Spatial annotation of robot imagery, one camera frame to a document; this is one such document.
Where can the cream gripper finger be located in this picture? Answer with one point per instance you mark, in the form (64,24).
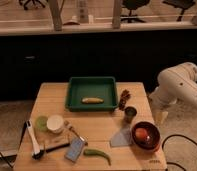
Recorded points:
(160,117)

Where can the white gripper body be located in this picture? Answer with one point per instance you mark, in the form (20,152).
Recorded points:
(161,104)

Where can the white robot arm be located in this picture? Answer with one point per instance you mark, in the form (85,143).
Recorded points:
(178,82)

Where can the orange fruit in bowl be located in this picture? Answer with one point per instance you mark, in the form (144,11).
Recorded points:
(141,134)

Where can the small metal cup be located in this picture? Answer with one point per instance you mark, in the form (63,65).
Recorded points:
(130,113)

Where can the red-brown bowl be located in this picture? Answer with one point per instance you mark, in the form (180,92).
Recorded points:
(152,144)

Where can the brown dried pepper toy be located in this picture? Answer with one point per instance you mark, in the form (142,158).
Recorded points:
(124,97)

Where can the grey cloth piece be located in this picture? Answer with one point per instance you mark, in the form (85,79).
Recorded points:
(121,138)

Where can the green plastic tray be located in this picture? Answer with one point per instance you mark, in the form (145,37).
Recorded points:
(91,87)

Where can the small brush tool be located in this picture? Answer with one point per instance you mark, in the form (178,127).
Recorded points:
(70,127)

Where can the green chili pepper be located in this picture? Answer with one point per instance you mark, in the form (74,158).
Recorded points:
(95,152)

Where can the blue sponge block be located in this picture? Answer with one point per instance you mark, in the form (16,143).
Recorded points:
(75,149)

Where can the office chair right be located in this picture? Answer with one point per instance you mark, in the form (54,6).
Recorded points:
(182,4)

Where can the office chair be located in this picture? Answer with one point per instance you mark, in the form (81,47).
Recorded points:
(182,4)
(26,4)
(133,5)

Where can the office chair centre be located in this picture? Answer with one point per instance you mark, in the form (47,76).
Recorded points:
(133,5)

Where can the white round container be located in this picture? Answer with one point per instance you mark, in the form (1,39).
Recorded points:
(55,124)

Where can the green round lid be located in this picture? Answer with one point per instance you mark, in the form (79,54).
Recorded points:
(41,123)

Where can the wooden cutting board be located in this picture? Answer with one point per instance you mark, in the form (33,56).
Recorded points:
(54,142)

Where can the office chair left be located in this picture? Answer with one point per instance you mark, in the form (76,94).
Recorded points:
(26,4)

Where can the black handled knife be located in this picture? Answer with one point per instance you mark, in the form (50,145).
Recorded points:
(50,149)

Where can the white handled brush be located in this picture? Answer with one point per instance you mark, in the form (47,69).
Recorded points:
(33,138)

